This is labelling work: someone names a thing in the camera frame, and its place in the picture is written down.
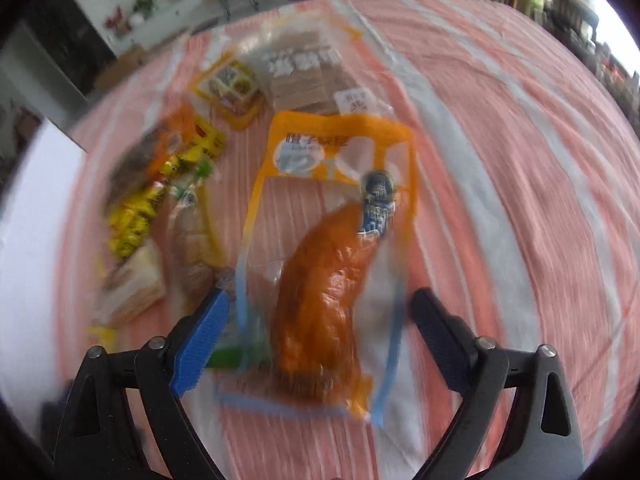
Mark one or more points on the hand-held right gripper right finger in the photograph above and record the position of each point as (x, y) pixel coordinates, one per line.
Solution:
(445, 345)

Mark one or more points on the clear biscuit packet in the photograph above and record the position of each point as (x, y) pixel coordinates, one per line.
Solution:
(305, 75)

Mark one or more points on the small yellow snack packet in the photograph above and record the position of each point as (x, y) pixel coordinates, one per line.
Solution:
(230, 82)

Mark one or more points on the striped orange white tablecloth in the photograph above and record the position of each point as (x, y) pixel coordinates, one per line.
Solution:
(500, 185)

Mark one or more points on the white television cabinet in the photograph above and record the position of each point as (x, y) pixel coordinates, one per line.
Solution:
(150, 15)

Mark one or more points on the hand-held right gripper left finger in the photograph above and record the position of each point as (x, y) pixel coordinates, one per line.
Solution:
(200, 345)

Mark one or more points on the clear brown bun packet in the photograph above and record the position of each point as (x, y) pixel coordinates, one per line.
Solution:
(192, 250)

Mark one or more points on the brown snack packet orange label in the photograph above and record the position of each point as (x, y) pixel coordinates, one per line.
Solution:
(140, 155)

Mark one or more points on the row of bottles and jars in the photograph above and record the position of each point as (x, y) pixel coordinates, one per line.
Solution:
(605, 55)

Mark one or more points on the green plant in white vase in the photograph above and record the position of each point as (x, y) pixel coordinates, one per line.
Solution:
(145, 2)

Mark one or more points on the black display cabinet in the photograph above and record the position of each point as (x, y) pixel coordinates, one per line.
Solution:
(55, 45)

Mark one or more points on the orange chicken leg packet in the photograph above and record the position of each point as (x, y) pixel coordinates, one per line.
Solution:
(320, 280)

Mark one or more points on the yellow spicy strip packet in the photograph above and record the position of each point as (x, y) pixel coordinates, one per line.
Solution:
(145, 205)

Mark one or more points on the white cardboard box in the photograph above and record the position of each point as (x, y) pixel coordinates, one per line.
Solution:
(35, 200)

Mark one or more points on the red flowers in vase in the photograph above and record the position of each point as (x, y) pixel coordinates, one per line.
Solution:
(114, 17)

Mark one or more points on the brown cardboard box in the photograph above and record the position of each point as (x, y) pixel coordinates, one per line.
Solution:
(127, 62)

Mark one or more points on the layered cake snack packet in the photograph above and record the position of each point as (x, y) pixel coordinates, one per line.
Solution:
(132, 285)

